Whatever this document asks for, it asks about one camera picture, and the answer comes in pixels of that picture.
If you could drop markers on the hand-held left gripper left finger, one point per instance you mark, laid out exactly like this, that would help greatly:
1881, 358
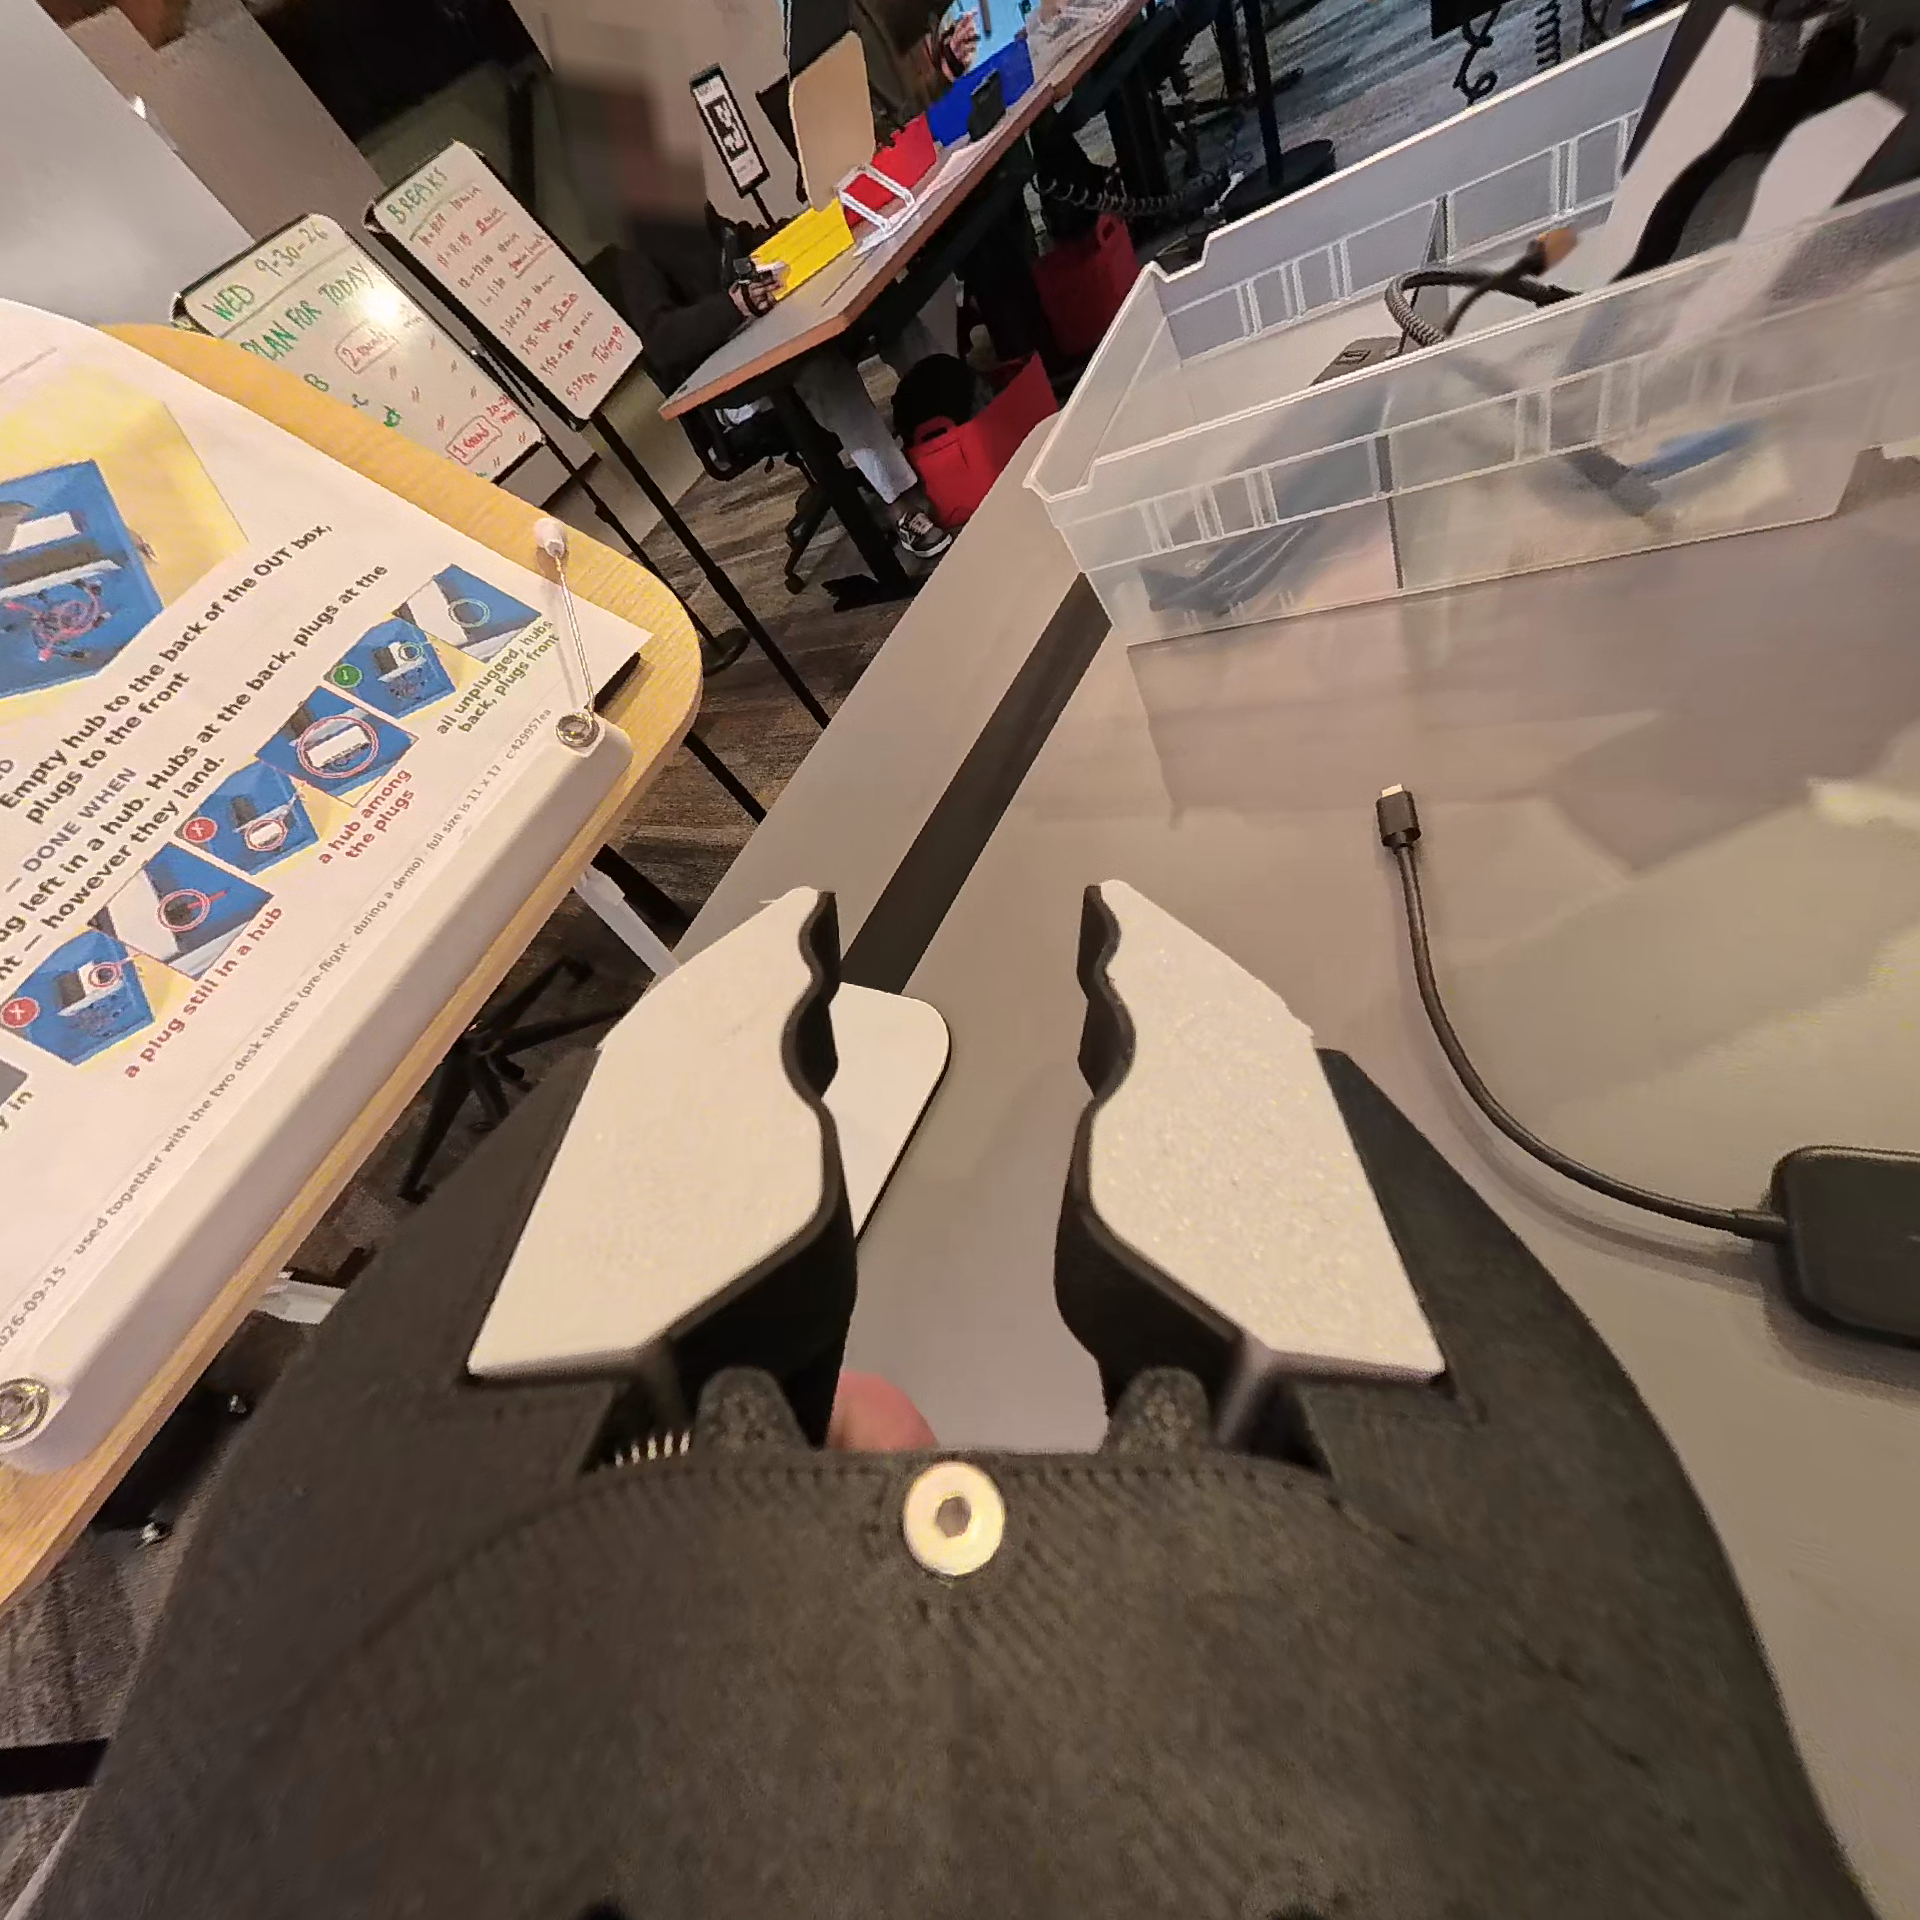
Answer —
660, 1199

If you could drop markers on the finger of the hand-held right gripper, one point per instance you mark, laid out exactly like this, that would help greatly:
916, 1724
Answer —
1713, 106
1848, 165

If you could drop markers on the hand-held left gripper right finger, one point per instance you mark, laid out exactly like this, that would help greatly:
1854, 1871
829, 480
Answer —
1261, 1199

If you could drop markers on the clear plastic storage bin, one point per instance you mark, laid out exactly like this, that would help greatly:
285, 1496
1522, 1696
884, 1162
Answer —
1349, 451

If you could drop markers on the printed instruction sheet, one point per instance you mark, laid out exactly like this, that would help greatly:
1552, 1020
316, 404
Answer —
211, 842

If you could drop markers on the small blue bin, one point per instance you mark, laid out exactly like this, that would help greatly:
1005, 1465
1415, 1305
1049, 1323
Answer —
977, 92

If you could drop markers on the red bag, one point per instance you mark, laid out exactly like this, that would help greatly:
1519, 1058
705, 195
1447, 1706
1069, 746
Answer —
986, 444

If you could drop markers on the red plastic bin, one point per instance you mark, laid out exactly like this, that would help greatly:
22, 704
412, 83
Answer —
902, 153

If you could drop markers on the long wooden workbench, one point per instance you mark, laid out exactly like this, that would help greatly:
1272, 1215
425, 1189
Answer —
870, 273

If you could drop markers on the small handwritten whiteboard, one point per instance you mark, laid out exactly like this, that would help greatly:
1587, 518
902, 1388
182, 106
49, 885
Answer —
511, 273
347, 349

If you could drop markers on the yellow plastic bin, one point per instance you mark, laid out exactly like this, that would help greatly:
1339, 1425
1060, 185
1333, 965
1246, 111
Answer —
803, 239

